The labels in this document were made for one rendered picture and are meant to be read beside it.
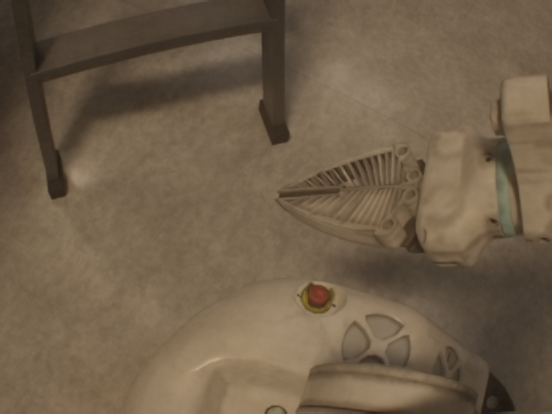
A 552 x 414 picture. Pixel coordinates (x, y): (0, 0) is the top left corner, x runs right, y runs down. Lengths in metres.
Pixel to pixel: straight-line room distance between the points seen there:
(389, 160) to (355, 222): 0.06
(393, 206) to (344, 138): 0.84
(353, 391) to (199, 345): 0.30
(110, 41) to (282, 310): 0.57
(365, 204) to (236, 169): 0.76
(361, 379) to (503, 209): 0.16
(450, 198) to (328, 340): 0.34
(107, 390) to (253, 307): 0.44
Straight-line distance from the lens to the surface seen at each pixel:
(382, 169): 0.43
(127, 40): 0.98
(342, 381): 0.41
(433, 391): 0.41
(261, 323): 0.66
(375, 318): 0.70
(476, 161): 0.37
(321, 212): 0.43
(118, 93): 1.29
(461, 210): 0.36
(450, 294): 1.16
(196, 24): 0.99
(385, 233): 0.39
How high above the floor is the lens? 1.00
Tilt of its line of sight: 62 degrees down
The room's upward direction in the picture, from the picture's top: 17 degrees clockwise
